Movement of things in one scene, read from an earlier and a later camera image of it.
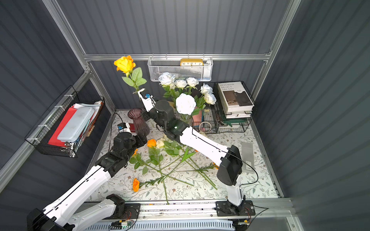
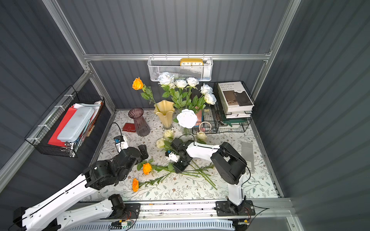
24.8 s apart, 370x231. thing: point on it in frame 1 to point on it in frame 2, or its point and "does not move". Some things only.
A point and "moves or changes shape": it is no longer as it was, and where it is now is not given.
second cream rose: x=160 y=144 does not move
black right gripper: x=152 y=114 to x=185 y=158
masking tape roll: x=203 y=122 does not move
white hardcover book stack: x=235 y=101 does not move
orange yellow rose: x=125 y=64 moves or changes shape
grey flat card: x=247 y=156 does not move
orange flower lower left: x=136 y=185 does not move
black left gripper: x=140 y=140 to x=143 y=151
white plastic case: x=74 y=128 does not move
